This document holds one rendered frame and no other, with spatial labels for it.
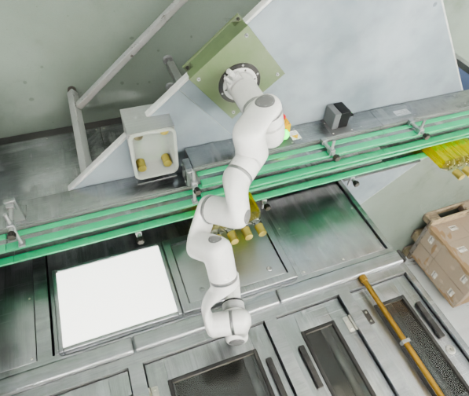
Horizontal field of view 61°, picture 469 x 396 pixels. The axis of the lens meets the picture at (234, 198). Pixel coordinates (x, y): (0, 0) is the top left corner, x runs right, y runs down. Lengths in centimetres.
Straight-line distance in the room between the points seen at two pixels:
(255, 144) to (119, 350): 84
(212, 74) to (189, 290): 79
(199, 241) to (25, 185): 117
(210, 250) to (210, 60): 63
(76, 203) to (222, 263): 74
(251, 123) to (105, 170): 74
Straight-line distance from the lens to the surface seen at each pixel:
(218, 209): 112
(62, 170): 212
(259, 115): 114
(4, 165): 226
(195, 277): 159
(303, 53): 163
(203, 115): 159
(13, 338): 167
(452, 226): 539
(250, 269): 161
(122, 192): 164
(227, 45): 136
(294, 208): 188
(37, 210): 167
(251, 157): 113
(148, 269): 162
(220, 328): 125
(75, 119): 205
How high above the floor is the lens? 198
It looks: 38 degrees down
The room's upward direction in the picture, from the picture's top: 153 degrees clockwise
